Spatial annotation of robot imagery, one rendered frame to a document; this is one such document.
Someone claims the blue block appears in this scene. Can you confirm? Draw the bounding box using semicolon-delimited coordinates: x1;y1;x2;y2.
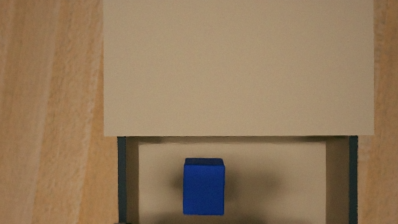
183;158;225;216

